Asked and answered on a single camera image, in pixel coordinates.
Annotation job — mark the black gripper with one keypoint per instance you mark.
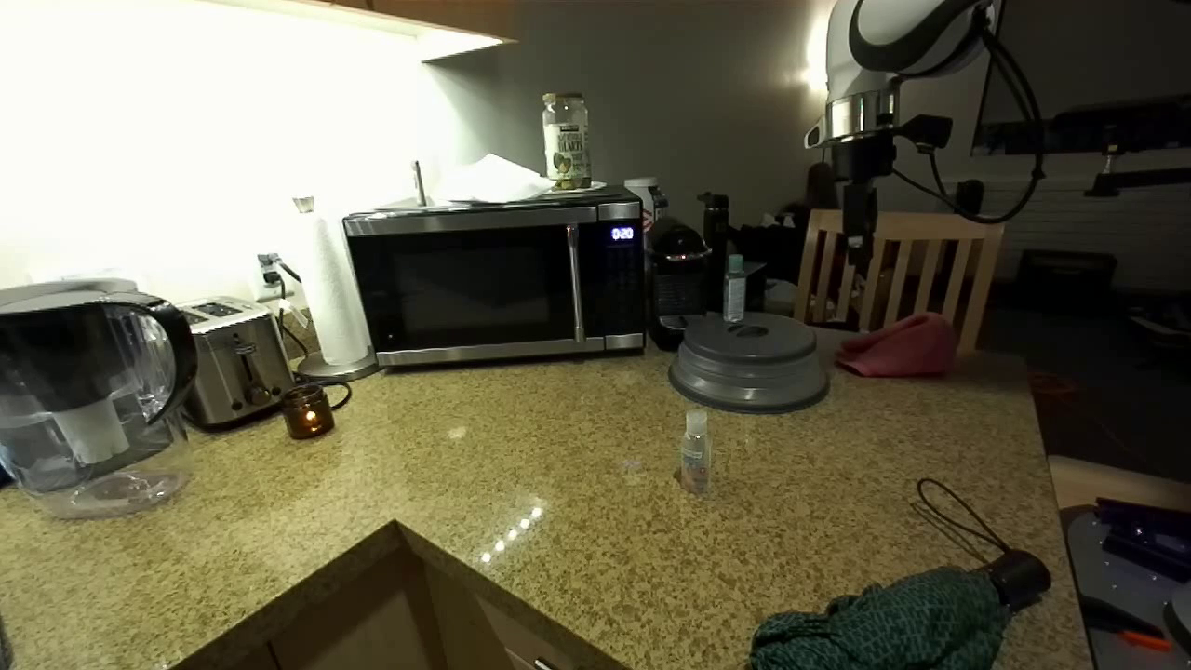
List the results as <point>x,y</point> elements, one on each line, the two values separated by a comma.
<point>861,161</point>

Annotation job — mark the small green-capped bottle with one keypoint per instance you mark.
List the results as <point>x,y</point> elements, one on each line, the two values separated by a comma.
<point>736,289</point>

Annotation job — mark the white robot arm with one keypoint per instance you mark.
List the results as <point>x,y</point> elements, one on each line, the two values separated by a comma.
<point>871,49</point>

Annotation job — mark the small clear spray bottle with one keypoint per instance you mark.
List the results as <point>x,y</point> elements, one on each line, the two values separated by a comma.
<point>699,453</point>

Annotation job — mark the wooden chair back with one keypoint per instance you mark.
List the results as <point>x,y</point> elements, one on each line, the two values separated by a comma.
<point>920,260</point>

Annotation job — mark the pink folded cloth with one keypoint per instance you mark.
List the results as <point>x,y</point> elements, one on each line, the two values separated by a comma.
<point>916,343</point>

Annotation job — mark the black coffee maker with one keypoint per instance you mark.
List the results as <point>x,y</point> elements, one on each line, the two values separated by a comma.
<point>679,279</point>

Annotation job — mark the grey round microwave cover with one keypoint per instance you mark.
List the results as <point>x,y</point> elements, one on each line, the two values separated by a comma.
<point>758,367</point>

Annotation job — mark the glass jar with lid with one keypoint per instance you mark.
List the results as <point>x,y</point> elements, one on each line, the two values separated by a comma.
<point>568,139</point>

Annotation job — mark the black steel microwave oven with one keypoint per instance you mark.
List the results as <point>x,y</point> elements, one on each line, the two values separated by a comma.
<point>463,283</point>

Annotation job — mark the white cloth on microwave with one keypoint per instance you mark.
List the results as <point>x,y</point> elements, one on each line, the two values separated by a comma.
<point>491,178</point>

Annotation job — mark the green folded umbrella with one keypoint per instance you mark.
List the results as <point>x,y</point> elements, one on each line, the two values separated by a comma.
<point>937,620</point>

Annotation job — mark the white paper towel roll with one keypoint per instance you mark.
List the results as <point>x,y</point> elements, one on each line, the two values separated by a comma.
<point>339,341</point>

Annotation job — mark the small amber candle mug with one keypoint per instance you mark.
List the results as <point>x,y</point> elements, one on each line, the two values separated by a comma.
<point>310,408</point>

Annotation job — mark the silver toaster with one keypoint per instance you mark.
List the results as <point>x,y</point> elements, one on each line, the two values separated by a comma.
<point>240,363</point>

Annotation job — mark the clear water filter pitcher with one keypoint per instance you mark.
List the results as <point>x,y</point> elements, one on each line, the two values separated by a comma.
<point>91,388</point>

